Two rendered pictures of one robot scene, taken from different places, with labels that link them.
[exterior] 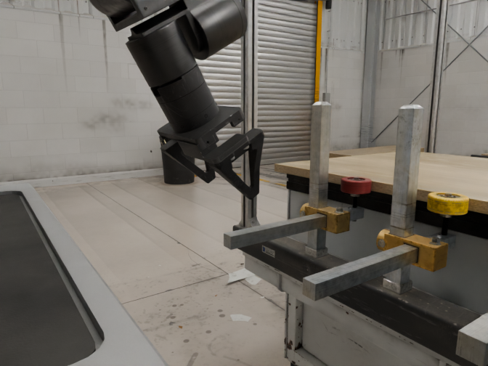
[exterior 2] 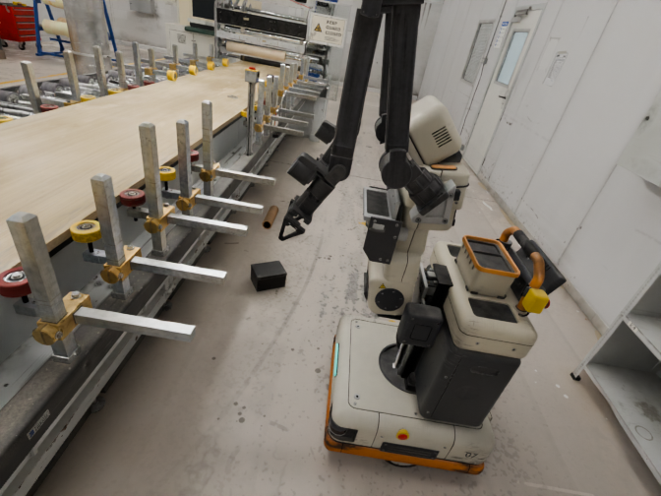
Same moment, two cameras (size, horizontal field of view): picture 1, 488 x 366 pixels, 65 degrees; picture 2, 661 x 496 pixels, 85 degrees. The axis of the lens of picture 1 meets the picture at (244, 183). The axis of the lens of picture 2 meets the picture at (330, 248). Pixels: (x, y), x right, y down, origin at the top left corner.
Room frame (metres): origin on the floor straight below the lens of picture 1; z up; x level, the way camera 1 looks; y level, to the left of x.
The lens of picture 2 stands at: (1.15, 0.63, 1.52)
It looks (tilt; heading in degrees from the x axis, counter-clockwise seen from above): 32 degrees down; 213
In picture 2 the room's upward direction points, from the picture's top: 11 degrees clockwise
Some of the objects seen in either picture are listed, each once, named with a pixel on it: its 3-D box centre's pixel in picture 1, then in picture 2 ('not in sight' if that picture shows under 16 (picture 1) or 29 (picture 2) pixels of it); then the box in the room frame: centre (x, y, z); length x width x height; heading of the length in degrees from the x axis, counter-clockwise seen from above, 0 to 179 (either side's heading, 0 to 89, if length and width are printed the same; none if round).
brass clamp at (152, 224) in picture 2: not in sight; (159, 218); (0.57, -0.50, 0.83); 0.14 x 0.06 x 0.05; 35
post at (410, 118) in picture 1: (402, 218); (114, 252); (0.80, -0.34, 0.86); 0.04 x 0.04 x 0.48; 35
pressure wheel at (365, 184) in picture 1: (355, 197); (23, 292); (1.03, -0.30, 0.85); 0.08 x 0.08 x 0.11
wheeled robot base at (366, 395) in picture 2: not in sight; (401, 384); (-0.05, 0.38, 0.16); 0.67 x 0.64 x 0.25; 125
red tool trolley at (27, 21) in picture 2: not in sight; (16, 26); (-1.67, -10.09, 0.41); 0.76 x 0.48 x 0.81; 42
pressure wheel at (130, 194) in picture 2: not in sight; (134, 206); (0.62, -0.59, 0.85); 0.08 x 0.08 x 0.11
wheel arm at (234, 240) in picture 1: (301, 225); (106, 320); (0.92, -0.14, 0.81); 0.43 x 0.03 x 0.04; 125
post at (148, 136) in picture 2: not in sight; (153, 194); (0.59, -0.48, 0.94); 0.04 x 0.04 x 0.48; 35
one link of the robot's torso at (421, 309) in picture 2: not in sight; (396, 302); (0.09, 0.28, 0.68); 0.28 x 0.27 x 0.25; 35
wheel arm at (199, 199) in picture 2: not in sight; (212, 202); (0.30, -0.57, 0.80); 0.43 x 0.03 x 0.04; 125
